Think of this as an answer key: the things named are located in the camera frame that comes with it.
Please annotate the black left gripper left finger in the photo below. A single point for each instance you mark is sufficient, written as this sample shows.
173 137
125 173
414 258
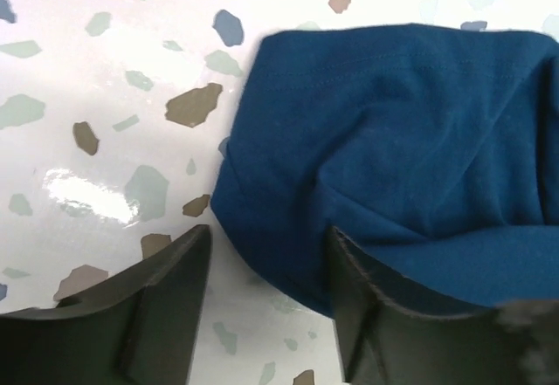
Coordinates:
137 327

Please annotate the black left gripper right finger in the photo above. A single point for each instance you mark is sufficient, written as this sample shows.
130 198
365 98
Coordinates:
392 330

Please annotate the blue t-shirt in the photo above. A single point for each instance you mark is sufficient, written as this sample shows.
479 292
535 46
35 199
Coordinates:
434 149

